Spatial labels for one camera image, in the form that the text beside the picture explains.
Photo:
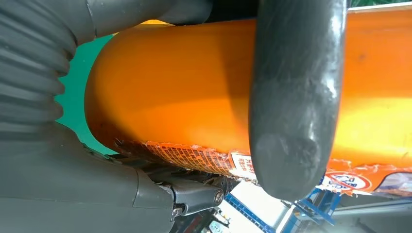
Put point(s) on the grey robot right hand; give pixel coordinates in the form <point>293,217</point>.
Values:
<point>64,186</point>

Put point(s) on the blue metal frame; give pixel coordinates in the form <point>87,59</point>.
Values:
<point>318,205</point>

